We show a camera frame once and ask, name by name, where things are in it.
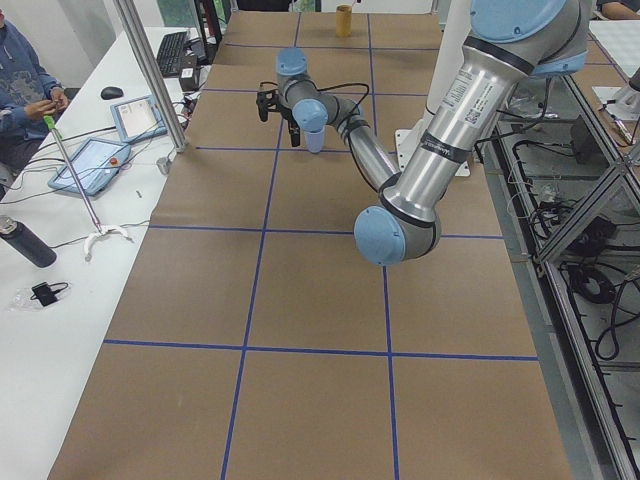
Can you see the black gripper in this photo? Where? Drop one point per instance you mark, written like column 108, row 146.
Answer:
column 295, row 134

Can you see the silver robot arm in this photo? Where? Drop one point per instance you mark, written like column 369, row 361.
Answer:
column 493, row 45

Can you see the light blue cup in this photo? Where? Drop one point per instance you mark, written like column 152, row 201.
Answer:
column 315, row 140

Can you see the yellow wooden cup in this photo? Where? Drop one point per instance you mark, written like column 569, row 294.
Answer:
column 343, row 17

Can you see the small metal cylinder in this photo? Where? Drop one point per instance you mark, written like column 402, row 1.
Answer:
column 163, row 165

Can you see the black computer keyboard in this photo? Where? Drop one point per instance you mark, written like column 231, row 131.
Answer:
column 170, row 53

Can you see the far blue teach pendant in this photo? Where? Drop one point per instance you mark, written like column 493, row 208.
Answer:
column 138, row 119

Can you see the blue teach pendant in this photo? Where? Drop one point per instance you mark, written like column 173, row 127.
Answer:
column 138, row 119
column 97, row 162

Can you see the black computer mouse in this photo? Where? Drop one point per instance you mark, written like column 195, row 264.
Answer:
column 111, row 92

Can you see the near blue teach pendant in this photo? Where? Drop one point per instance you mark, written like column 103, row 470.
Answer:
column 97, row 162

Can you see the reacher grabber stick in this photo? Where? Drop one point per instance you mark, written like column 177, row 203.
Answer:
column 67, row 180

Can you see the seated person in blue hoodie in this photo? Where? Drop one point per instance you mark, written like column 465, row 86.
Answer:
column 28, row 94

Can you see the black water bottle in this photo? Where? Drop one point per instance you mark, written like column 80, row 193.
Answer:
column 26, row 242

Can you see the small black adapter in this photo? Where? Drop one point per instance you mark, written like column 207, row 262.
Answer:
column 47, row 294

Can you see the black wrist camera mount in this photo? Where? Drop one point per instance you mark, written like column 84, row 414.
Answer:
column 267, row 102

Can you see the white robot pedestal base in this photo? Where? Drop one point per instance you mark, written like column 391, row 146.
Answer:
column 455, row 24

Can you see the aluminium frame post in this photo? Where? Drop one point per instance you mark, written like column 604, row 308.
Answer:
column 138, row 40

